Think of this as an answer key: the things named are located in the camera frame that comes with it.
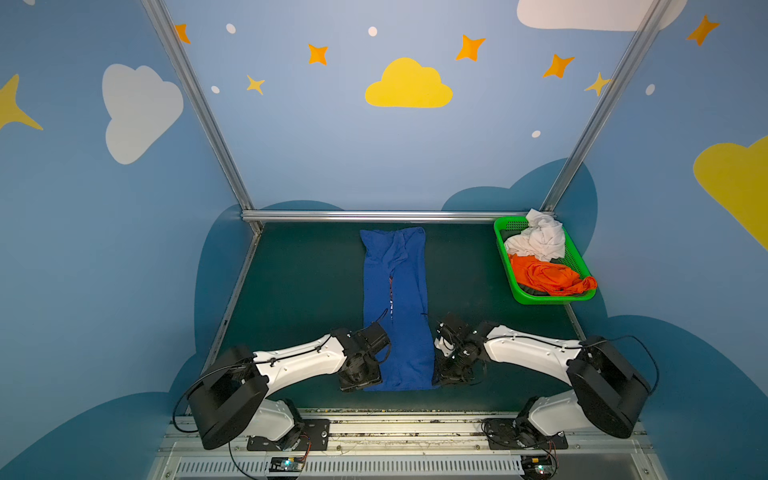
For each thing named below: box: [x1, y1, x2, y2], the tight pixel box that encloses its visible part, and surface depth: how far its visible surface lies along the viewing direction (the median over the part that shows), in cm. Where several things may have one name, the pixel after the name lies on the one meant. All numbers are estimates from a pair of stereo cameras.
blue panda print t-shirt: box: [360, 227, 437, 392], surface depth 104 cm
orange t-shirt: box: [508, 254, 598, 296], surface depth 97 cm
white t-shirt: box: [504, 208, 565, 262], surface depth 107 cm
